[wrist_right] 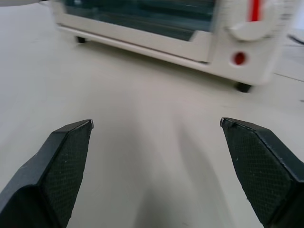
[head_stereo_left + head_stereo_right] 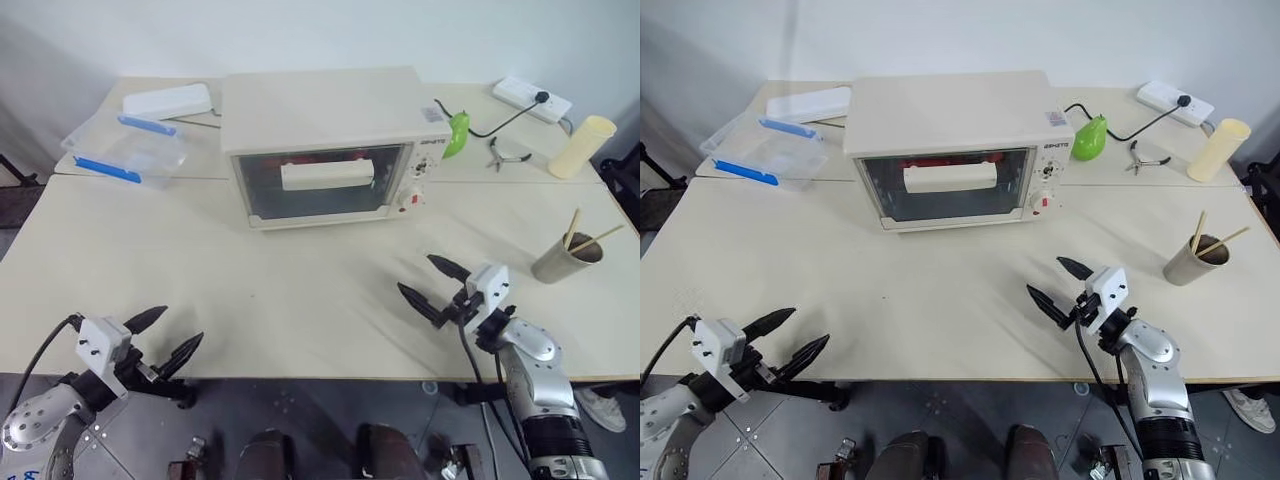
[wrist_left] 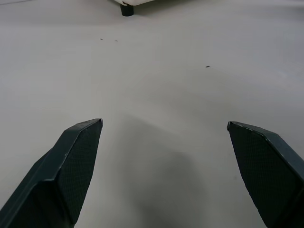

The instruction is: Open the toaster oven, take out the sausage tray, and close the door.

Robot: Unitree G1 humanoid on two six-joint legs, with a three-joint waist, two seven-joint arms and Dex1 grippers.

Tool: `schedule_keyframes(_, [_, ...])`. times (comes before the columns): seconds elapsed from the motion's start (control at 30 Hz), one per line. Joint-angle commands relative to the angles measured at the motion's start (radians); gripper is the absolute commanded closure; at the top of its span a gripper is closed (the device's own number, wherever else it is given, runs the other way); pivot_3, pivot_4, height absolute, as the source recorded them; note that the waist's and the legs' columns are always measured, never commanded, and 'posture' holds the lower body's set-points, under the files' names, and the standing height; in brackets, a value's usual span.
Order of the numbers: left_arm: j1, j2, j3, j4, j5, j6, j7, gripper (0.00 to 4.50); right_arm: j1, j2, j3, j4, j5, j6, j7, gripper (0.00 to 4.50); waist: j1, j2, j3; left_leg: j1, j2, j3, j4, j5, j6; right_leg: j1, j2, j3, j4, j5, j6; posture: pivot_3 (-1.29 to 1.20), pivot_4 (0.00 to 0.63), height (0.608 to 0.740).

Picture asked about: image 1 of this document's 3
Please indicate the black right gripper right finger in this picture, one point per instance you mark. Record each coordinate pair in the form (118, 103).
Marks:
(263, 171)

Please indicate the glass oven door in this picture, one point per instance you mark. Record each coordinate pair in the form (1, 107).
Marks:
(142, 16)

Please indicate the white toaster oven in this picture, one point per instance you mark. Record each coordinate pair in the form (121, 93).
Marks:
(242, 69)

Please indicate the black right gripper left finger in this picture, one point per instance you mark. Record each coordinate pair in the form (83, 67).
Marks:
(51, 173)

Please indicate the white timer knob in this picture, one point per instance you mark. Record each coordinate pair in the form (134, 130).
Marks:
(249, 29)

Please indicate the red indicator light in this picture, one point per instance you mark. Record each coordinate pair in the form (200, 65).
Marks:
(239, 58)

